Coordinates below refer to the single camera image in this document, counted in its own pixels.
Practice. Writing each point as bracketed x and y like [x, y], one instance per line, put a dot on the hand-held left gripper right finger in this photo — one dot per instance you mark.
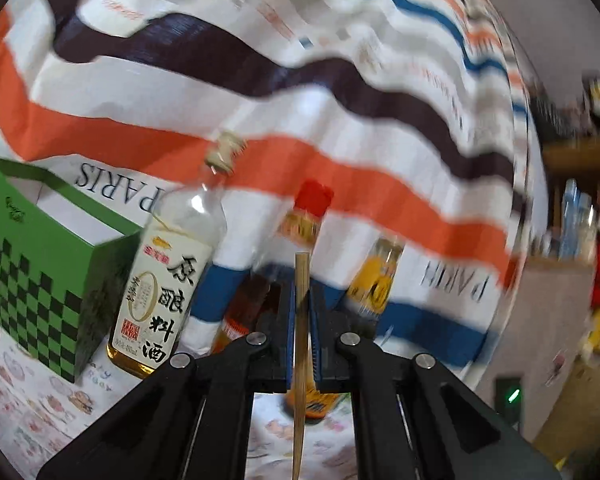
[314, 312]

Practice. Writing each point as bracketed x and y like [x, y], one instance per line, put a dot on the yellow label dark sauce bottle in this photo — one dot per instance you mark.
[375, 280]

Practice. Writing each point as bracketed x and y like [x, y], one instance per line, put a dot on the bear print white cloth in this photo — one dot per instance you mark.
[30, 420]

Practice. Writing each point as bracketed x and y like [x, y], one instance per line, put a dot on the clear plastic bottles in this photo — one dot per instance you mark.
[577, 225]

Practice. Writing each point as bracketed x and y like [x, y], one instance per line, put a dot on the red cap dark sauce bottle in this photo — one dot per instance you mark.
[300, 225]

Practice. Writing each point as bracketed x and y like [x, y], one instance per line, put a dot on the wooden shelf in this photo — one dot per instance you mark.
[580, 150]

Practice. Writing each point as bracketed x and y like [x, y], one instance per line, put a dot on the brown cardboard panel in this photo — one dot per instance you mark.
[555, 320]

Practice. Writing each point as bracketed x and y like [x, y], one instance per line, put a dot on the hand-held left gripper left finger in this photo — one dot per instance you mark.
[291, 312]

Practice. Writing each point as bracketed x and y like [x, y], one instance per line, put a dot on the green checkered box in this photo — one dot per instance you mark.
[30, 270]

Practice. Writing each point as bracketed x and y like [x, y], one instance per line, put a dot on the black device with green light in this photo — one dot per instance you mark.
[510, 400]

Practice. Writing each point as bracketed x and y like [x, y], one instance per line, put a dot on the clear cooking wine bottle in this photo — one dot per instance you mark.
[160, 280]

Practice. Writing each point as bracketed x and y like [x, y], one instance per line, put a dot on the striped cloth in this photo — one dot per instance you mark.
[280, 35]

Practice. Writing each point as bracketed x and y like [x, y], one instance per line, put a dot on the wooden chopstick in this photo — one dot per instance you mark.
[302, 285]

